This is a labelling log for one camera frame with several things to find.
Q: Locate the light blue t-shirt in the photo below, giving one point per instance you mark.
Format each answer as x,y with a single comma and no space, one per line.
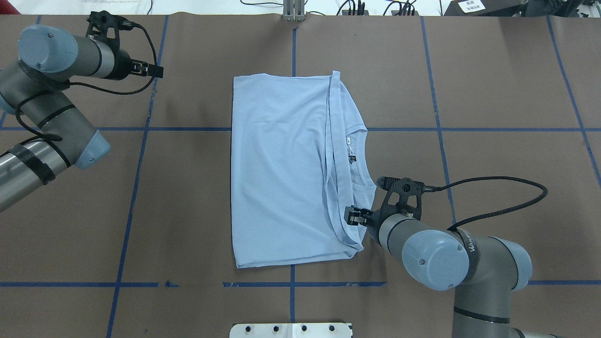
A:
290,175

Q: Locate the white garment tag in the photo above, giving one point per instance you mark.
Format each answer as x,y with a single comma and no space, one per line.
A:
350,150

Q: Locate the black box with label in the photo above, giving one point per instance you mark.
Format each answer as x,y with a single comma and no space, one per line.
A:
489,8

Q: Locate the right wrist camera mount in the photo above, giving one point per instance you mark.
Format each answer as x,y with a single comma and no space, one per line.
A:
404,196

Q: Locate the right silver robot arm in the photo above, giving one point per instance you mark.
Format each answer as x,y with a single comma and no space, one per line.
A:
483,271

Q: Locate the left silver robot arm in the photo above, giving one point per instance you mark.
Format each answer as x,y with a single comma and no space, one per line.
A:
32,90

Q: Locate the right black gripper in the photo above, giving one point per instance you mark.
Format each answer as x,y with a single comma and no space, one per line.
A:
374,222

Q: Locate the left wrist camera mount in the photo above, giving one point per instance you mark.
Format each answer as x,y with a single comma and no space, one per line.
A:
105,27

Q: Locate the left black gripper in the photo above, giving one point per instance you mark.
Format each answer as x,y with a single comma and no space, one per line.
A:
123,65

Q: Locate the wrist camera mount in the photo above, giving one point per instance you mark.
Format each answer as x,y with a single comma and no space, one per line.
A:
105,27
404,196

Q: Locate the aluminium frame post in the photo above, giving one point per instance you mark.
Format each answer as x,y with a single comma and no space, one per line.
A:
294,10

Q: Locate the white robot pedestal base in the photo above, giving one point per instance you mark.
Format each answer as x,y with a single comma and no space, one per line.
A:
292,330

